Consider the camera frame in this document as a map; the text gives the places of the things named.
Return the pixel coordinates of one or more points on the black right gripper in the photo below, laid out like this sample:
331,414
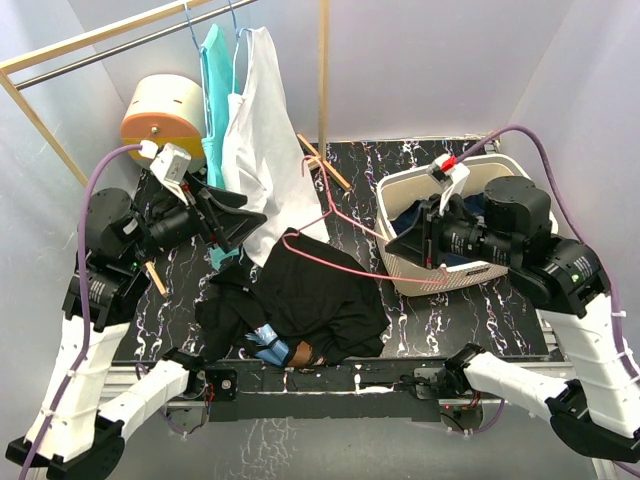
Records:
415,242

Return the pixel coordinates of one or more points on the teal t shirt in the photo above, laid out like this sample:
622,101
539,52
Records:
218,81

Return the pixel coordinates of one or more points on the cream plastic laundry basket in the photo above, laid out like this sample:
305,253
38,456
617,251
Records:
396,192

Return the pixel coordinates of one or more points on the cream round drawer cabinet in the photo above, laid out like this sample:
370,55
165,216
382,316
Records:
167,108

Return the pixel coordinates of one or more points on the blue hanger under teal shirt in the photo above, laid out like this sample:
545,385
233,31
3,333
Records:
191,29

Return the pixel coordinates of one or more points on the blue hanger under white shirt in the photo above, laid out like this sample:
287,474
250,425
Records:
241,55

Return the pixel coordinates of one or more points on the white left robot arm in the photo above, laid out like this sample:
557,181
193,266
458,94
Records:
85,350

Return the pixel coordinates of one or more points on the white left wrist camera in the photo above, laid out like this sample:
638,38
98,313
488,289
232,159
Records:
169,164

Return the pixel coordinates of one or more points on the aluminium base frame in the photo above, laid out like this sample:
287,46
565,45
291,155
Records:
233,390

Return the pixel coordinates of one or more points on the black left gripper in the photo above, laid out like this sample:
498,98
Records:
218,214

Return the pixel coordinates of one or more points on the metal clothes rail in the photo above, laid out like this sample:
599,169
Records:
124,47

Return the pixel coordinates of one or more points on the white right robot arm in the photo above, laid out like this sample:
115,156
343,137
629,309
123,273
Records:
565,325

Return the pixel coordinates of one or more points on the white t shirt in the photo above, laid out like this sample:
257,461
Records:
262,158

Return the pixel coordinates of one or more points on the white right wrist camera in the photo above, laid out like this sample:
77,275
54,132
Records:
450,175

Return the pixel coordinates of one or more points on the navy blue garment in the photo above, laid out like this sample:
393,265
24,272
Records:
474,204

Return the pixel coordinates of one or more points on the black t shirt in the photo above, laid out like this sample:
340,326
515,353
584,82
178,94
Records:
310,305

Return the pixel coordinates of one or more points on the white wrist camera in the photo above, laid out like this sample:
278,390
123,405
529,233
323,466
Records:
169,164
450,175

